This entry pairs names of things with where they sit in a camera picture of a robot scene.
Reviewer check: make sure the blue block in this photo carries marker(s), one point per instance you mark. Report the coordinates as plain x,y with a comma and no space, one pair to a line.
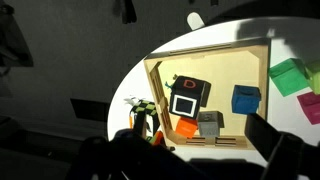
245,100

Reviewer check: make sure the grey block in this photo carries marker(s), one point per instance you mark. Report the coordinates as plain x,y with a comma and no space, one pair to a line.
208,125

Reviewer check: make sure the dark green block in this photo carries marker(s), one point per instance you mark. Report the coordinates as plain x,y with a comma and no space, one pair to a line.
286,78

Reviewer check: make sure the dark flat rectangle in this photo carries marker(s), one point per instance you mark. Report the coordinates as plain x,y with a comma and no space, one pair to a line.
90,110

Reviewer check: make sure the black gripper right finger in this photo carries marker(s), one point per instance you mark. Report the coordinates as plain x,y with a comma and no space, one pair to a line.
261,133

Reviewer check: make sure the black fabric cube white square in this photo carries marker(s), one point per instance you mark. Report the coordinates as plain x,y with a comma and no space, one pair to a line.
190,87

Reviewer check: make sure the orange block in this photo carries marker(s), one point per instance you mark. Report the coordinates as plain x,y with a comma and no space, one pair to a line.
186,128

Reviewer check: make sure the wooden tray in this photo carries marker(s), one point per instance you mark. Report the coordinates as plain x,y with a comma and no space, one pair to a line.
216,70

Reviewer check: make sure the checkered fabric cube animal print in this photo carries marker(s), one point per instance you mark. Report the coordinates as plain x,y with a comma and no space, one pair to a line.
151,107

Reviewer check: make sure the pink block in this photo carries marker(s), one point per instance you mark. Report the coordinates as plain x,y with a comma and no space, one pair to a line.
311,106

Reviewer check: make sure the white rounded object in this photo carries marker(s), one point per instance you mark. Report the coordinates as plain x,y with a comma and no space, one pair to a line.
195,20

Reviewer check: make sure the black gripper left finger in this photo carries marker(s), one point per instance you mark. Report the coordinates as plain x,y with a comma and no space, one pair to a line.
140,123

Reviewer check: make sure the black hanging object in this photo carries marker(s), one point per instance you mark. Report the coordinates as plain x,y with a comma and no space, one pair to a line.
126,10

